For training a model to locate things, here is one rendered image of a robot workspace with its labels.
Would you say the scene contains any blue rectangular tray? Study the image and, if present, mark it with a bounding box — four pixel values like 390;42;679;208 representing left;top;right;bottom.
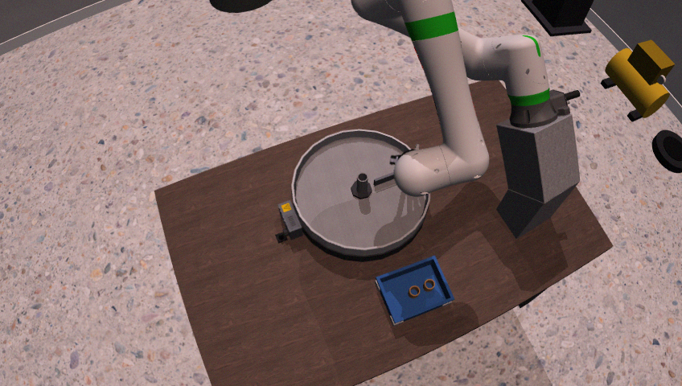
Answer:
375;257;452;326

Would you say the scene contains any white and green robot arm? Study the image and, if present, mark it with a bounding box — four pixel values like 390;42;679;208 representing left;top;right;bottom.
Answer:
351;0;580;197

